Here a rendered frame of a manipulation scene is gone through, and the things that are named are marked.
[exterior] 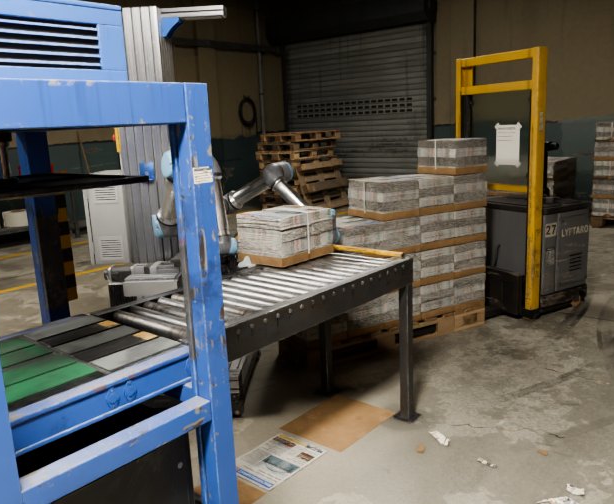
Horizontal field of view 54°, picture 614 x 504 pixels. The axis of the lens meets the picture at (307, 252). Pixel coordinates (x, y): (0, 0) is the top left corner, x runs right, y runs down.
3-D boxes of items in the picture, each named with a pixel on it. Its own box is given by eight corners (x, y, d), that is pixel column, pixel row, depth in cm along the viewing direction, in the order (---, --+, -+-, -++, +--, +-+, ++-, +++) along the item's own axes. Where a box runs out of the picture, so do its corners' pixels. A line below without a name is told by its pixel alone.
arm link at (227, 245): (214, 150, 280) (232, 255, 278) (191, 152, 275) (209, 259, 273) (222, 144, 269) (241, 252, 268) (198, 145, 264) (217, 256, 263)
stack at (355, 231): (277, 353, 391) (270, 225, 374) (417, 317, 448) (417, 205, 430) (307, 372, 358) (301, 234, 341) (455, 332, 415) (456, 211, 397)
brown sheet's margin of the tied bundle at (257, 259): (261, 254, 303) (261, 246, 302) (305, 260, 285) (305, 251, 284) (238, 261, 292) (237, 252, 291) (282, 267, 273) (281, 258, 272)
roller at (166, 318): (137, 316, 231) (136, 303, 230) (221, 339, 201) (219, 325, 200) (126, 319, 227) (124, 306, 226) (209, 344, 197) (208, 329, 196)
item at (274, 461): (280, 433, 289) (280, 431, 289) (327, 452, 271) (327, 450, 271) (222, 468, 262) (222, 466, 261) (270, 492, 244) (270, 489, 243)
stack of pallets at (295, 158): (302, 201, 1150) (299, 131, 1123) (344, 203, 1095) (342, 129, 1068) (256, 211, 1046) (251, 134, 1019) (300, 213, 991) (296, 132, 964)
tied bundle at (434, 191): (383, 210, 416) (382, 176, 411) (417, 206, 430) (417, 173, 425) (419, 216, 383) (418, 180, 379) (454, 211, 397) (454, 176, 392)
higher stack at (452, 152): (417, 318, 447) (415, 139, 420) (447, 310, 462) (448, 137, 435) (454, 332, 414) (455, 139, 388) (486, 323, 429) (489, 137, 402)
